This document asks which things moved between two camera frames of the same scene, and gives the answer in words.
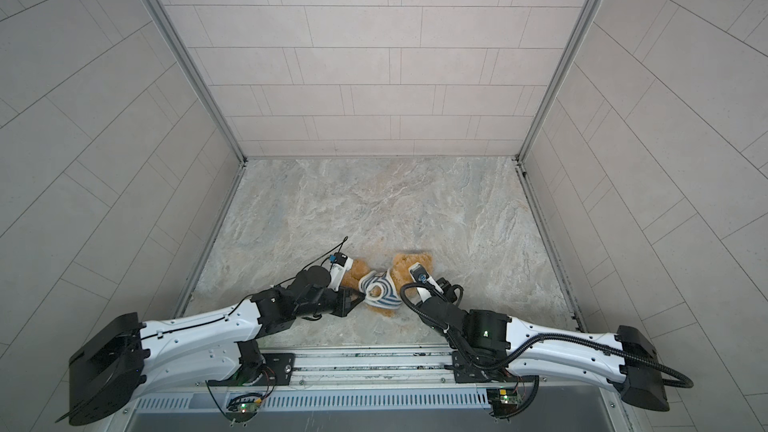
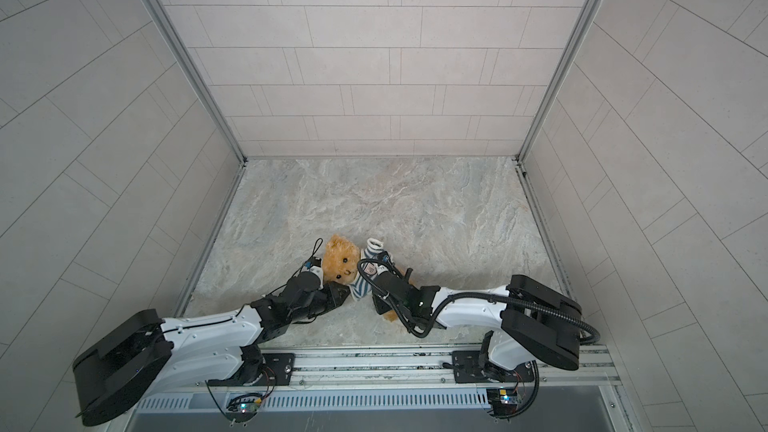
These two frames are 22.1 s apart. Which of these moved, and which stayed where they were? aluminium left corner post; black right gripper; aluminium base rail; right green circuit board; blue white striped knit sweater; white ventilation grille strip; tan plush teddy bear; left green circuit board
Moved: black right gripper; blue white striped knit sweater; tan plush teddy bear
Stayed: white ventilation grille strip; aluminium left corner post; aluminium base rail; right green circuit board; left green circuit board
